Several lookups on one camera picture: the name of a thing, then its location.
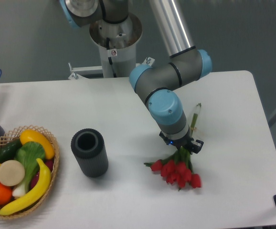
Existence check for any purple vegetable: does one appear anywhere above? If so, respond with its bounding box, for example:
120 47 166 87
30 159 54 189

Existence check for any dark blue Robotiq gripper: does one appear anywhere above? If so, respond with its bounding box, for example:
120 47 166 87
159 126 204 154

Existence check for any red tulip bouquet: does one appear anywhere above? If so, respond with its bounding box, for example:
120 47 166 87
144 103 202 190

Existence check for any green bok choy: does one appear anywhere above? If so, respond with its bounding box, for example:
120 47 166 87
12 142 45 198

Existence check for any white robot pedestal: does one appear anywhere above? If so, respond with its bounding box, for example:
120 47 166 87
68 13 142 80

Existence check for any woven wicker basket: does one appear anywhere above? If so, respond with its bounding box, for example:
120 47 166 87
0 125 60 220

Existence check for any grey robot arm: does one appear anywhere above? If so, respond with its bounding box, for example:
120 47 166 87
60 0 212 153

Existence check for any beige round disc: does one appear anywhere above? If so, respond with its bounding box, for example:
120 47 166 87
0 160 25 187

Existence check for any yellow banana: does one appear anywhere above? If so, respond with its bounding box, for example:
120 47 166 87
0 158 51 216

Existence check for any green cucumber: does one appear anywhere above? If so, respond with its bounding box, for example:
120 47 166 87
0 139 22 164

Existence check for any dark grey ribbed vase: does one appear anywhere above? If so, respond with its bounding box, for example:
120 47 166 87
71 128 109 178

